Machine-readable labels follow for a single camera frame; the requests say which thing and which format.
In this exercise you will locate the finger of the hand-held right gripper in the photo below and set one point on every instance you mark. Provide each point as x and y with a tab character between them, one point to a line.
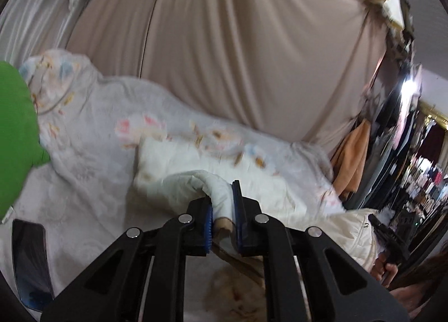
374	221

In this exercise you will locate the beige draped curtain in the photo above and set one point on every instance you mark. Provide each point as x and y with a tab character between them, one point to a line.
227	45

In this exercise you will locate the person's right hand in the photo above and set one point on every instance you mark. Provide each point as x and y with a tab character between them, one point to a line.
388	271

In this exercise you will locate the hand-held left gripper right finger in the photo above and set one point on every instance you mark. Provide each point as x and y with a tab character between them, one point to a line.
238	224

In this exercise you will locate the orange hanging garment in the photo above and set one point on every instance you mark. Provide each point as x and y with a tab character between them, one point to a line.
353	157

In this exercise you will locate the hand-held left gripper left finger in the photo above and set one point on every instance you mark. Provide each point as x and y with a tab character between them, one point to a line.
206	225

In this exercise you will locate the black smartphone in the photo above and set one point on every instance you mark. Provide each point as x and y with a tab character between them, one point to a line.
29	262

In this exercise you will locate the white quilted jacket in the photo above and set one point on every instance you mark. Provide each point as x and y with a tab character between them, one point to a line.
175	164

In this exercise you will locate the person's hair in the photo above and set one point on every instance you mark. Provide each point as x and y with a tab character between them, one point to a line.
423	273

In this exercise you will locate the grey floral blanket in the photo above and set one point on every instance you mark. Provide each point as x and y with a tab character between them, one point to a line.
98	126

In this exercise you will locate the green cloth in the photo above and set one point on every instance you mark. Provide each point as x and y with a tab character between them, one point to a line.
14	133

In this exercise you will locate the white pleated curtain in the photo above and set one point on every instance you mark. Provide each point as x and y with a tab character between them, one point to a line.
31	10

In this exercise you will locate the rack of hanging clothes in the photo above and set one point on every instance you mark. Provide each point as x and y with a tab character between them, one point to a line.
413	154

